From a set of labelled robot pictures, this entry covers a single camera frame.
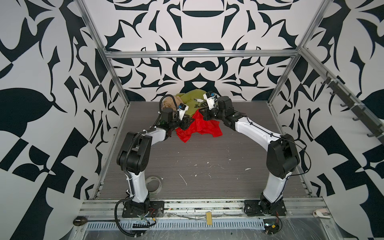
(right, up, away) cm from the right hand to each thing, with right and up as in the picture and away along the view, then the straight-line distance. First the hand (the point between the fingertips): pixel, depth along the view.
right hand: (200, 108), depth 85 cm
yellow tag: (+4, -53, -14) cm, 55 cm away
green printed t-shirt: (-2, +7, +22) cm, 23 cm away
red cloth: (0, -10, +6) cm, 12 cm away
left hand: (-5, -3, +8) cm, 10 cm away
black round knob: (-56, -53, -16) cm, 79 cm away
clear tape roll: (-25, -42, -4) cm, 49 cm away
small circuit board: (+33, -56, -15) cm, 67 cm away
